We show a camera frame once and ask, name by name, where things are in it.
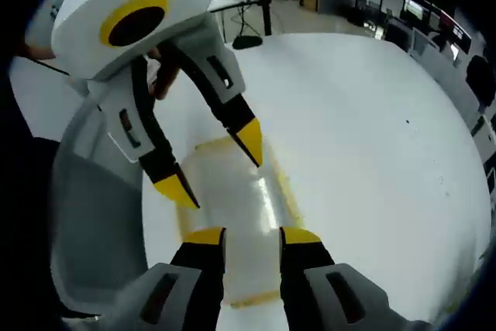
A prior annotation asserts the grey mesh office chair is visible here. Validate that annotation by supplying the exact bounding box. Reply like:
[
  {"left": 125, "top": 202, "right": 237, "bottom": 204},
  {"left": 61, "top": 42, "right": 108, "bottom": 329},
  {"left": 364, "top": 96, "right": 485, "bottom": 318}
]
[{"left": 49, "top": 94, "right": 158, "bottom": 322}]

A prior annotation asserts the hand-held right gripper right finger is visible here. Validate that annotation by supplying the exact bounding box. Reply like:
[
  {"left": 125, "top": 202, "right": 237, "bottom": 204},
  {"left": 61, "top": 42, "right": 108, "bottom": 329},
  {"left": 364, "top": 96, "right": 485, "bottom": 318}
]
[{"left": 278, "top": 226, "right": 431, "bottom": 331}]

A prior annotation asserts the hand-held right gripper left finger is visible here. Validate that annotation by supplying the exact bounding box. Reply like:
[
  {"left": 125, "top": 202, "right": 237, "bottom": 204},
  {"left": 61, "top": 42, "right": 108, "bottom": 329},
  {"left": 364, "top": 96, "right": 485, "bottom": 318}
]
[{"left": 112, "top": 226, "right": 228, "bottom": 331}]

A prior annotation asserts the black wrist cord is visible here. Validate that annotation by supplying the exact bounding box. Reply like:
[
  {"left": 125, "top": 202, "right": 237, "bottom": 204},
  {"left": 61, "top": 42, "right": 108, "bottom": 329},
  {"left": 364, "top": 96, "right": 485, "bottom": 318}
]
[{"left": 33, "top": 58, "right": 71, "bottom": 77}]

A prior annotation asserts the white side desk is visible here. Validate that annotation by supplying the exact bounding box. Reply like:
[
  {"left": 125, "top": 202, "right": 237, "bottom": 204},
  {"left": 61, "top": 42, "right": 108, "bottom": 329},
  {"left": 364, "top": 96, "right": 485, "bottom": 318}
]
[{"left": 210, "top": 0, "right": 262, "bottom": 13}]

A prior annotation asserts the person's left hand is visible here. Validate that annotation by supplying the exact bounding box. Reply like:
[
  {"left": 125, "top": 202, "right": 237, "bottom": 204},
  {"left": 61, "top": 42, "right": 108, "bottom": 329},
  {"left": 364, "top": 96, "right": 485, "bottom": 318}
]
[{"left": 148, "top": 45, "right": 182, "bottom": 102}]

